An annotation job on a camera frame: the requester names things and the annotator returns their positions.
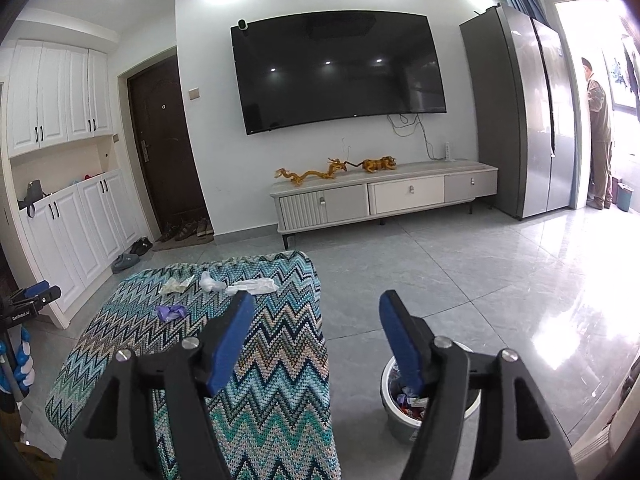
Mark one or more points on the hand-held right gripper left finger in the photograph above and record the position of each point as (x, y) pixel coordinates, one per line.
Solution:
(232, 340)

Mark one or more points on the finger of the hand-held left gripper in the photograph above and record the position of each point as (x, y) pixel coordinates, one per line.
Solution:
(47, 297)
(37, 288)

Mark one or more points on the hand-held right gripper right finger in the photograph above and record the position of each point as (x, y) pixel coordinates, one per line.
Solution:
(400, 345)

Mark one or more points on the grey trash bin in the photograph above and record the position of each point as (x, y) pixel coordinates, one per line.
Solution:
(397, 417)

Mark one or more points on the person's left forearm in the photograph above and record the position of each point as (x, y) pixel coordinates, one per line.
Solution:
(40, 452)

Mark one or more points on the person's left hand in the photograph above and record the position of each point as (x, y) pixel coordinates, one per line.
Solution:
(25, 360)

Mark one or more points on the zigzag knitted blanket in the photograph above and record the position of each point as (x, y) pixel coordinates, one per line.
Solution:
(280, 360)

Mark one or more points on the white built-in cabinet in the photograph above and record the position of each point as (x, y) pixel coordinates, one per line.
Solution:
(60, 240)

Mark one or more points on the white plastic wrapper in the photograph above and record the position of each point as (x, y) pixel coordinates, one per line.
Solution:
(252, 286)

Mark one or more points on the yellowish crumpled wrapper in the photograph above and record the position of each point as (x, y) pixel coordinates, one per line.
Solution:
(177, 285)

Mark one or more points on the grey slippers pair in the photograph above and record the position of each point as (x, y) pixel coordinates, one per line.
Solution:
(126, 262)

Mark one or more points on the black handbag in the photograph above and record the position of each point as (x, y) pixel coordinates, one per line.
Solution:
(34, 191)

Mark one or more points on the black shoes pair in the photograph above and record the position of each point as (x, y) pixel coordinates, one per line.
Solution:
(141, 246)

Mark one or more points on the brown doormat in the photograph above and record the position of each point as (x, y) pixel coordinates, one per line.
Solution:
(170, 246)

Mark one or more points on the tan shoes pair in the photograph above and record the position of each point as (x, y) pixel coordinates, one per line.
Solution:
(205, 227)

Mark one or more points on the white television stand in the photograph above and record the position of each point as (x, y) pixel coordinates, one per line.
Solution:
(405, 195)

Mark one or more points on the golden tiger ornament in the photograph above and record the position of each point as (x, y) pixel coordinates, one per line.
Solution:
(377, 164)

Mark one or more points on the golden dragon ornament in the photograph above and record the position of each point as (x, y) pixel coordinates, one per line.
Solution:
(312, 175)

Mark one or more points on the white power strip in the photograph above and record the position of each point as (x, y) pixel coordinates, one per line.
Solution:
(448, 152)

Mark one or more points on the dark brown door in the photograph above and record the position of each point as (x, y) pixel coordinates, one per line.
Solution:
(165, 135)

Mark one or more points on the white rounded furniture edge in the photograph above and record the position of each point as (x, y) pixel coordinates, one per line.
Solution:
(615, 430)

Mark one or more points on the silver refrigerator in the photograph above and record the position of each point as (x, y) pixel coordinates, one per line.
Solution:
(520, 120)

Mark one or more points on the blue curtain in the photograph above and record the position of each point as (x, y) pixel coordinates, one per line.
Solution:
(525, 0)

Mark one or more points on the wall switch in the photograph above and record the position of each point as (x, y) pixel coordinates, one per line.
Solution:
(193, 93)

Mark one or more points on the black wall television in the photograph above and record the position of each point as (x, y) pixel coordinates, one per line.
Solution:
(340, 70)

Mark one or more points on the small camera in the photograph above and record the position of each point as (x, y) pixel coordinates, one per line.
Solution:
(243, 25)

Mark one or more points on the wall picture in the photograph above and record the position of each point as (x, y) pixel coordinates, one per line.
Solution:
(622, 80)

